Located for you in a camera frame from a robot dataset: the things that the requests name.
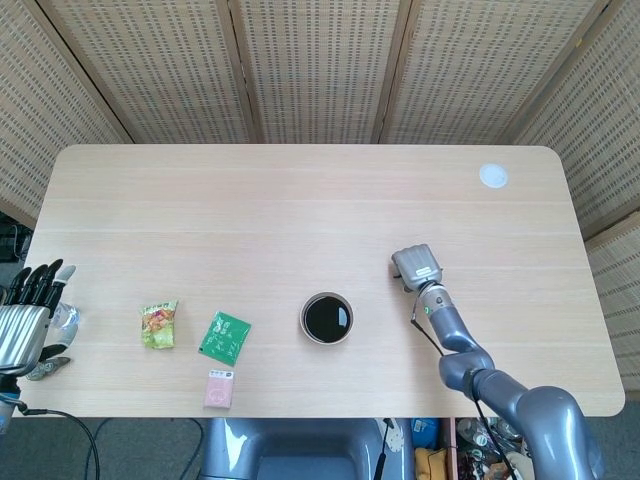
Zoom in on yellow cloth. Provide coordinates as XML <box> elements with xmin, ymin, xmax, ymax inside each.
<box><xmin>414</xmin><ymin>447</ymin><xmax>451</xmax><ymax>480</ymax></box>

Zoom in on clear crumpled plastic wrapper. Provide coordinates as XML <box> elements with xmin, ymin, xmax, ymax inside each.
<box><xmin>49</xmin><ymin>301</ymin><xmax>82</xmax><ymax>347</ymax></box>

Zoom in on white round grommet cap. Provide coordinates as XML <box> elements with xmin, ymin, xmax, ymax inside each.
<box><xmin>478</xmin><ymin>163</ymin><xmax>511</xmax><ymax>190</ymax></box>

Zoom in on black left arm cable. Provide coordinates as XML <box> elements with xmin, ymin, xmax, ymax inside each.
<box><xmin>14</xmin><ymin>405</ymin><xmax>101</xmax><ymax>480</ymax></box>

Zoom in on pink tissue pack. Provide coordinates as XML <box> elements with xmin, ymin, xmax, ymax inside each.
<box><xmin>203</xmin><ymin>368</ymin><xmax>235</xmax><ymax>410</ymax></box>

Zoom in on woven bamboo screen panel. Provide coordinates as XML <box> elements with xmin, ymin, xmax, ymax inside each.
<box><xmin>37</xmin><ymin>0</ymin><xmax>261</xmax><ymax>146</ymax></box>
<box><xmin>229</xmin><ymin>0</ymin><xmax>414</xmax><ymax>146</ymax></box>
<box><xmin>514</xmin><ymin>0</ymin><xmax>640</xmax><ymax>241</ymax></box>
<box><xmin>0</xmin><ymin>0</ymin><xmax>131</xmax><ymax>229</ymax></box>
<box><xmin>584</xmin><ymin>212</ymin><xmax>640</xmax><ymax>396</ymax></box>
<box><xmin>379</xmin><ymin>0</ymin><xmax>616</xmax><ymax>146</ymax></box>

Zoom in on green tea sachet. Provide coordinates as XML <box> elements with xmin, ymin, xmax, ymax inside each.
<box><xmin>198</xmin><ymin>310</ymin><xmax>252</xmax><ymax>369</ymax></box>

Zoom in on grey robot torso base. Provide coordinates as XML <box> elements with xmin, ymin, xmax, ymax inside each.
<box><xmin>199</xmin><ymin>417</ymin><xmax>416</xmax><ymax>480</ymax></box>

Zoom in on black equipment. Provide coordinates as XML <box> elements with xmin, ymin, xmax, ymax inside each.
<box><xmin>0</xmin><ymin>212</ymin><xmax>32</xmax><ymax>265</ymax></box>

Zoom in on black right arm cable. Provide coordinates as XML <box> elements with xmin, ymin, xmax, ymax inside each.
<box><xmin>409</xmin><ymin>299</ymin><xmax>516</xmax><ymax>480</ymax></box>

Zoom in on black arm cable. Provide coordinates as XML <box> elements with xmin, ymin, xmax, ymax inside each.
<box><xmin>409</xmin><ymin>299</ymin><xmax>516</xmax><ymax>480</ymax></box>
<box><xmin>14</xmin><ymin>405</ymin><xmax>101</xmax><ymax>480</ymax></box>

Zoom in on green snack bag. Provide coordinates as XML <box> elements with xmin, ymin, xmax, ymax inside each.
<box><xmin>138</xmin><ymin>299</ymin><xmax>180</xmax><ymax>350</ymax></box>

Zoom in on blue box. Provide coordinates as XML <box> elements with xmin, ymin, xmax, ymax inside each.
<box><xmin>411</xmin><ymin>418</ymin><xmax>441</xmax><ymax>450</ymax></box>

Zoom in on white perforated bracket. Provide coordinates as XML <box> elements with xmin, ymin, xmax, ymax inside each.
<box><xmin>383</xmin><ymin>418</ymin><xmax>409</xmax><ymax>454</ymax></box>

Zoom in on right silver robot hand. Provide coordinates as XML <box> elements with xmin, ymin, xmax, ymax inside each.
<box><xmin>390</xmin><ymin>243</ymin><xmax>445</xmax><ymax>294</ymax></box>

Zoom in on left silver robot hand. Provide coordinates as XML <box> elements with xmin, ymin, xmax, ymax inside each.
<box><xmin>0</xmin><ymin>258</ymin><xmax>77</xmax><ymax>376</ymax></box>

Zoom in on white round bowl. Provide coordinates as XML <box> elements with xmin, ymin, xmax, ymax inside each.
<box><xmin>299</xmin><ymin>292</ymin><xmax>356</xmax><ymax>346</ymax></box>

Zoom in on patterned flat packet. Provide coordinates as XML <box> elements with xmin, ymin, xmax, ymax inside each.
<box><xmin>25</xmin><ymin>355</ymin><xmax>72</xmax><ymax>381</ymax></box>

